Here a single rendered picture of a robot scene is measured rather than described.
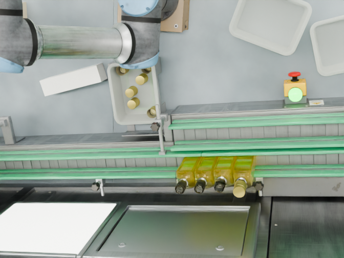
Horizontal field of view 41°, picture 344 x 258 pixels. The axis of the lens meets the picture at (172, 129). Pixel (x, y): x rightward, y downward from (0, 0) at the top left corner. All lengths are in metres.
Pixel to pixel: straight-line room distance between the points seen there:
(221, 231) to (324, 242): 0.29
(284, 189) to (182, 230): 0.40
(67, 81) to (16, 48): 0.63
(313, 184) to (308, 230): 0.21
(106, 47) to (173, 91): 0.47
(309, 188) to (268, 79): 0.39
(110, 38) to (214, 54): 0.47
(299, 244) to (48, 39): 0.86
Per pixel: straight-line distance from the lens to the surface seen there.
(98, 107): 1.77
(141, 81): 1.61
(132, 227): 1.44
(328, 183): 1.58
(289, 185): 1.58
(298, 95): 1.51
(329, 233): 1.41
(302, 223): 1.46
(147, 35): 1.32
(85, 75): 1.69
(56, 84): 1.75
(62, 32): 1.20
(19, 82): 1.90
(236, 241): 1.30
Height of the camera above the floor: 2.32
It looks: 68 degrees down
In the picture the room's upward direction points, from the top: 142 degrees counter-clockwise
